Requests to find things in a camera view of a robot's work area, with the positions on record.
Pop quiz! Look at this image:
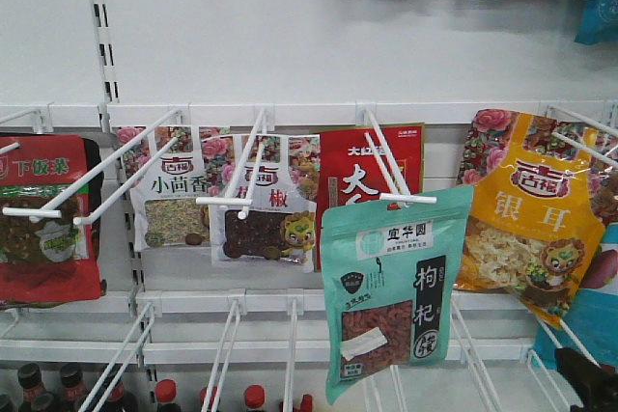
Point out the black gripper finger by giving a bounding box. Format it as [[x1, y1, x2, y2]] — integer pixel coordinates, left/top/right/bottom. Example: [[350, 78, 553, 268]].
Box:
[[554, 347, 617, 412]]

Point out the white lower hook left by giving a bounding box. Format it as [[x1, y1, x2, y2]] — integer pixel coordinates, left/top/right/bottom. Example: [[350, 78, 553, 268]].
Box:
[[78, 302, 155, 412]]

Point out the white fennel seed packet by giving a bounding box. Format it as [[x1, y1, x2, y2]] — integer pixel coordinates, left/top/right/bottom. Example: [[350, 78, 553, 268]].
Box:
[[128, 125, 233, 251]]

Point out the white peppercorn spice packet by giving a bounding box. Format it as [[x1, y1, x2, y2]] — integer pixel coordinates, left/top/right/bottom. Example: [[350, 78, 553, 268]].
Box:
[[209, 134, 320, 273]]

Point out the white display hook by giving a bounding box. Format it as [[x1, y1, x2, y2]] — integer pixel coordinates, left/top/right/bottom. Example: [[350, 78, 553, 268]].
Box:
[[194, 109, 267, 220], [363, 107, 437, 208], [1, 107, 61, 222], [548, 103, 618, 168], [71, 108, 182, 226]]

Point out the red cap sauce bottle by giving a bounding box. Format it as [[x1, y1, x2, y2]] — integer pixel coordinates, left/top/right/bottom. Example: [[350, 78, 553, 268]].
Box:
[[154, 379, 182, 412]]

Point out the teal bag upper right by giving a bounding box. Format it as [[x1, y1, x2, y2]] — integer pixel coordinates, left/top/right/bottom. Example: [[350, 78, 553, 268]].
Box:
[[575, 0, 617, 45]]

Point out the red cap bottle centre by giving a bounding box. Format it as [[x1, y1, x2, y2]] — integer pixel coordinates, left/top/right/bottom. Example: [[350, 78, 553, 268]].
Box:
[[243, 384, 266, 412]]

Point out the teal goji berry pouch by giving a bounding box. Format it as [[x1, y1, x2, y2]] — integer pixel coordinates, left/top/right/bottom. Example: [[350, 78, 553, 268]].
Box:
[[320, 186, 473, 403]]

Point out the red tea packet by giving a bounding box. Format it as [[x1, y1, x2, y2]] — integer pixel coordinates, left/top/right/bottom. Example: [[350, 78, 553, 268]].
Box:
[[313, 123, 426, 273]]

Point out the red pickled vegetable packet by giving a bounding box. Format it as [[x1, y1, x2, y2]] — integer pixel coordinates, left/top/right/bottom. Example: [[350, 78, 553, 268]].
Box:
[[1, 132, 105, 309]]

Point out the white display hook far left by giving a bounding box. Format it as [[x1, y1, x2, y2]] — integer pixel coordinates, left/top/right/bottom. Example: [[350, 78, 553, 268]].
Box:
[[1, 107, 61, 222]]

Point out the white display hook right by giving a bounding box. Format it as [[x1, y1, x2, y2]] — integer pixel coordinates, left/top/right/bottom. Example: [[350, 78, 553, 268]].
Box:
[[548, 103, 618, 168]]

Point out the white slotted shelf upright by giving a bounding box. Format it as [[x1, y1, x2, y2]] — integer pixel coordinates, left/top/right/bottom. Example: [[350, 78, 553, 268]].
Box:
[[82, 0, 160, 390]]

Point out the dark sauce bottle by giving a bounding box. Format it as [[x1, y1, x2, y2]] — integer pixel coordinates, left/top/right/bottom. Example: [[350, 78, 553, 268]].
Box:
[[17, 363, 57, 412], [60, 362, 89, 411]]

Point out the white lower hook right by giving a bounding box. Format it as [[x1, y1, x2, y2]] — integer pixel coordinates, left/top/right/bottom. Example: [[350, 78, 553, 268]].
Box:
[[450, 298, 504, 412]]

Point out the dark sauce bottle left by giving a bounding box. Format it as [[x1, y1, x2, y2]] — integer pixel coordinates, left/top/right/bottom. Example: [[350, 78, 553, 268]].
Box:
[[17, 363, 57, 412]]

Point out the yellow white fungus packet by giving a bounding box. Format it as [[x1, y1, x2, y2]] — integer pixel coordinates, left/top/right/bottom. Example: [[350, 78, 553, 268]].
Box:
[[455, 109, 617, 327]]

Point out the blue snack bag right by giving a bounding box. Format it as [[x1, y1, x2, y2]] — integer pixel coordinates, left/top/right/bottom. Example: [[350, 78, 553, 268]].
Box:
[[534, 223, 618, 370]]

